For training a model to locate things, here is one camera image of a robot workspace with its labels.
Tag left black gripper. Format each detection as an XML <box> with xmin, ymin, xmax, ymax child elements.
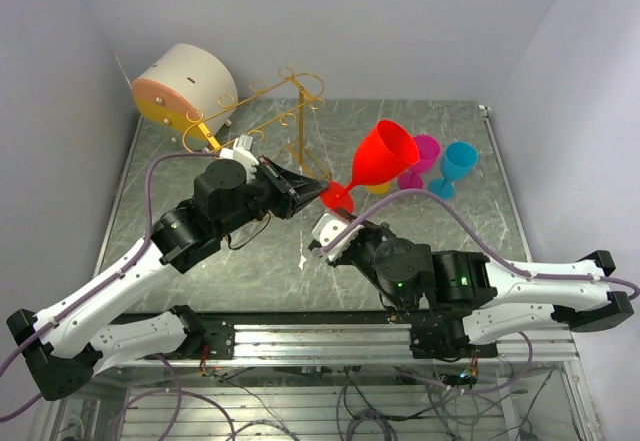
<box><xmin>215</xmin><ymin>155</ymin><xmax>330</xmax><ymax>237</ymax></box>

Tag yellow plastic wine glass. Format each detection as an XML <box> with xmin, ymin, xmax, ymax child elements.
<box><xmin>366</xmin><ymin>182</ymin><xmax>391</xmax><ymax>195</ymax></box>

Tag red plastic wine glass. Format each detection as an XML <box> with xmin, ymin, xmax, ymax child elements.
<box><xmin>320</xmin><ymin>119</ymin><xmax>419</xmax><ymax>212</ymax></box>

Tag magenta plastic wine glass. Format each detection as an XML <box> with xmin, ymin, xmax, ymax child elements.
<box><xmin>397</xmin><ymin>134</ymin><xmax>441</xmax><ymax>190</ymax></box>

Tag blue plastic wine glass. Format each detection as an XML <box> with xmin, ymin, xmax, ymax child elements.
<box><xmin>428</xmin><ymin>141</ymin><xmax>478</xmax><ymax>200</ymax></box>

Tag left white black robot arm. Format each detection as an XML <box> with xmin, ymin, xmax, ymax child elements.
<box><xmin>7</xmin><ymin>156</ymin><xmax>329</xmax><ymax>401</ymax></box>

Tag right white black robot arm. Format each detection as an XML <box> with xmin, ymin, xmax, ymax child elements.
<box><xmin>311</xmin><ymin>215</ymin><xmax>634</xmax><ymax>360</ymax></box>

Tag beige cylindrical toy box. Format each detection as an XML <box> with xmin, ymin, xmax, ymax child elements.
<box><xmin>131</xmin><ymin>43</ymin><xmax>238</xmax><ymax>145</ymax></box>

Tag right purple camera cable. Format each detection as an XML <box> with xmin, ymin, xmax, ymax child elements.
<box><xmin>317</xmin><ymin>188</ymin><xmax>640</xmax><ymax>302</ymax></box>

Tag purple camera cable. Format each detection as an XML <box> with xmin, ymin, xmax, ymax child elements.
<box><xmin>0</xmin><ymin>150</ymin><xmax>224</xmax><ymax>422</ymax></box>
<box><xmin>317</xmin><ymin>188</ymin><xmax>640</xmax><ymax>302</ymax></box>

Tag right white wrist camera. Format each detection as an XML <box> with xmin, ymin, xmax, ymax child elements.
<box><xmin>308</xmin><ymin>212</ymin><xmax>363</xmax><ymax>263</ymax></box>

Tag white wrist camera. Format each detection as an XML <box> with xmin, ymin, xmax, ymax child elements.
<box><xmin>219</xmin><ymin>134</ymin><xmax>259</xmax><ymax>179</ymax></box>
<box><xmin>308</xmin><ymin>212</ymin><xmax>363</xmax><ymax>263</ymax></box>

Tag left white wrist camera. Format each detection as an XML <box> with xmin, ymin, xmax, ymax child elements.
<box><xmin>219</xmin><ymin>134</ymin><xmax>259</xmax><ymax>179</ymax></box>

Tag gold wire wine glass rack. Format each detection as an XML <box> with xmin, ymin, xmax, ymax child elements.
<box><xmin>180</xmin><ymin>67</ymin><xmax>333</xmax><ymax>181</ymax></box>

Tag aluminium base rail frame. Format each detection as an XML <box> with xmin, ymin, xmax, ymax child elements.
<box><xmin>36</xmin><ymin>325</ymin><xmax>603</xmax><ymax>440</ymax></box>

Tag loose cables under frame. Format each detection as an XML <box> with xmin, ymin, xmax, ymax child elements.
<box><xmin>114</xmin><ymin>355</ymin><xmax>556</xmax><ymax>441</ymax></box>

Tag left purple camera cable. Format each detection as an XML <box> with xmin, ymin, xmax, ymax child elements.
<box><xmin>0</xmin><ymin>150</ymin><xmax>224</xmax><ymax>422</ymax></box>

